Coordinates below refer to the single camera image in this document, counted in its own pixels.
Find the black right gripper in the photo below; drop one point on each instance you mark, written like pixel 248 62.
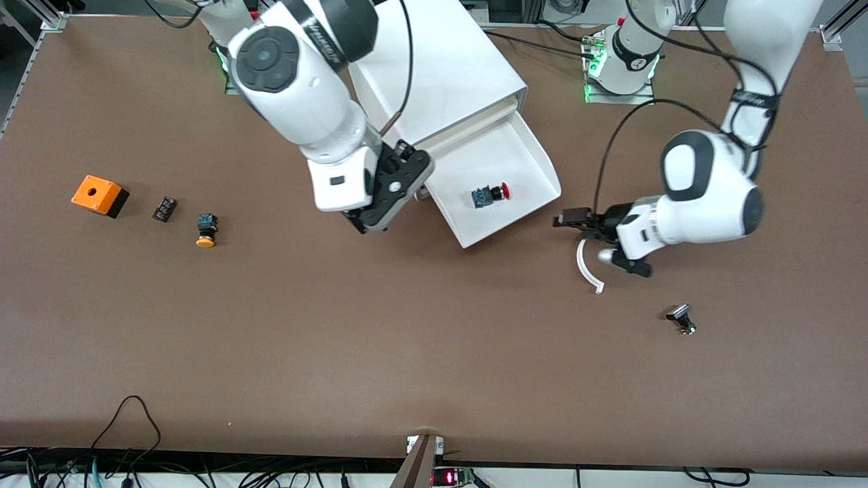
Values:
pixel 356 220

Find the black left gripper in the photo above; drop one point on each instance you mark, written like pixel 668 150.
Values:
pixel 605 222

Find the red push button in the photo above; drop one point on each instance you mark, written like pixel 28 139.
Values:
pixel 483 198

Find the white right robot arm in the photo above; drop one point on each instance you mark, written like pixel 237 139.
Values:
pixel 305 102

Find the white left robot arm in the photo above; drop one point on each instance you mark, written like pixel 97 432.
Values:
pixel 705 190

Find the yellow push button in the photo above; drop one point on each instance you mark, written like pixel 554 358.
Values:
pixel 205 234

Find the white curved plastic piece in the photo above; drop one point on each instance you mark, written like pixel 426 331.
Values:
pixel 580 261

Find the small black contact block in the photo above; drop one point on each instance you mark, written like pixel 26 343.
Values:
pixel 165 209

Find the orange box with hole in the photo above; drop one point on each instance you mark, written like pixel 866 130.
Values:
pixel 95 193

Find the device with red display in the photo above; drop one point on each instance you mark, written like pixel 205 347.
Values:
pixel 447 477

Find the black right camera bracket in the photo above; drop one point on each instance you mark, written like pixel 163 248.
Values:
pixel 397 186

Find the black camera bracket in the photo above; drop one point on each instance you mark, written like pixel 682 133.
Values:
pixel 397 186
pixel 637 269

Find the black left camera bracket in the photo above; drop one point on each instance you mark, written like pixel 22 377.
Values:
pixel 637 269

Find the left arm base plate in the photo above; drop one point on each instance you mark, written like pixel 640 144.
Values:
pixel 641 99

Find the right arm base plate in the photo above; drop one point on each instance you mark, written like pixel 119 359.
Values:
pixel 230 85

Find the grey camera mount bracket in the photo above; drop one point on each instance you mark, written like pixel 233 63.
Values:
pixel 417 468

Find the aluminium frame profile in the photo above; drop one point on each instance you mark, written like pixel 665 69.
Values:
pixel 55 22
pixel 831 37

